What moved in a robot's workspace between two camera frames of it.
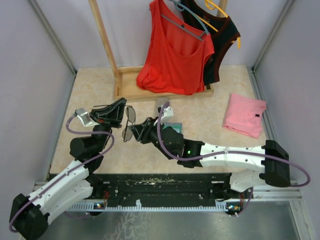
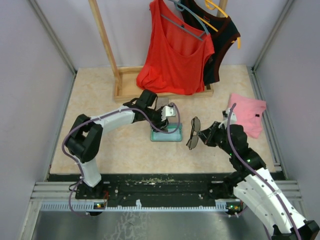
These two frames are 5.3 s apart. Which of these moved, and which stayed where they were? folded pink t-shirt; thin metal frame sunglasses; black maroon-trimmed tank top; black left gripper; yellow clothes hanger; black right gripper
Moved: thin metal frame sunglasses; black right gripper; black left gripper
Stayed: black maroon-trimmed tank top; folded pink t-shirt; yellow clothes hanger
